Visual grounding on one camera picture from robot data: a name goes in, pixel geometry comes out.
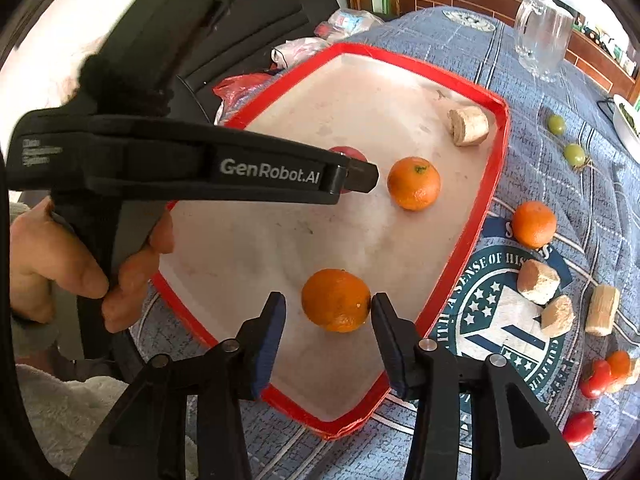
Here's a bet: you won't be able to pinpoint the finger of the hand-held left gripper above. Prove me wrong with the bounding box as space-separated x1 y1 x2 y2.
342 159 380 194

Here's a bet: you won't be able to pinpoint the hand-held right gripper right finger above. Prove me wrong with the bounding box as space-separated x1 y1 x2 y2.
370 292 588 480

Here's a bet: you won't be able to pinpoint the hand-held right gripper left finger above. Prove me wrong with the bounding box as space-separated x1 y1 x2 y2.
70 291 288 480

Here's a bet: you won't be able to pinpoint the red tomato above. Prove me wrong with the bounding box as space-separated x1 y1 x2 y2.
327 146 370 196
580 359 613 400
562 411 598 446

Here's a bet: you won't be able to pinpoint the orange with green stem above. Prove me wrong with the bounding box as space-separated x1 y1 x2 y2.
387 156 442 212

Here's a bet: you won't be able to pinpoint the large orange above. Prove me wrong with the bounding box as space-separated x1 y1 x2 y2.
301 268 372 333

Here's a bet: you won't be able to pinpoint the red-rimmed white tray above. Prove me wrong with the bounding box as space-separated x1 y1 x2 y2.
150 42 512 442

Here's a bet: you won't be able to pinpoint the cork piece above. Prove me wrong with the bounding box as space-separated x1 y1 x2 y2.
447 106 490 147
516 259 561 306

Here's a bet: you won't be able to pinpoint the small orange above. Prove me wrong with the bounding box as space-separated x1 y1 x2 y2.
606 350 632 381

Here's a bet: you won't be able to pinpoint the person's left hand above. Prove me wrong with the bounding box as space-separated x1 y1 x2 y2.
10 197 174 334

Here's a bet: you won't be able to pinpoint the red plastic bag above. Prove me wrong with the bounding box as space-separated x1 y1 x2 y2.
214 74 273 126

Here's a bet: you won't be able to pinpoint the white pink plastic bag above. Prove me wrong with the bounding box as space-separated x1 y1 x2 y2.
271 37 333 68

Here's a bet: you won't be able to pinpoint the clear plastic bag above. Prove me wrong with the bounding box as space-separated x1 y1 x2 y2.
314 7 386 43

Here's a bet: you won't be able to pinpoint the blue printed tablecloth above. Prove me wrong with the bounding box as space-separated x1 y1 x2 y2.
130 5 640 480

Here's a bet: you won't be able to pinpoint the white towel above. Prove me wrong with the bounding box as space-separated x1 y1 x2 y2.
17 360 201 480

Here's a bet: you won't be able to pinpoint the clear glass mug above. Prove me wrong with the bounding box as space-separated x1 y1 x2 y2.
514 0 575 83

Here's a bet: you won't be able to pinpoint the white bowl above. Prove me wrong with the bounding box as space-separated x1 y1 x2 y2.
612 92 640 161

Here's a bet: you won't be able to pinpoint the green vegetables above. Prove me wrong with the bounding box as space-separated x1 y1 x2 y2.
619 100 640 133

